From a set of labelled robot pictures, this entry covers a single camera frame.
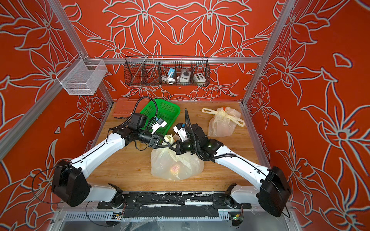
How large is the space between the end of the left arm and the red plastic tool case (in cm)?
41

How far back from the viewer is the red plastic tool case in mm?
1085

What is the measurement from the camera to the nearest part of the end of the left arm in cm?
65
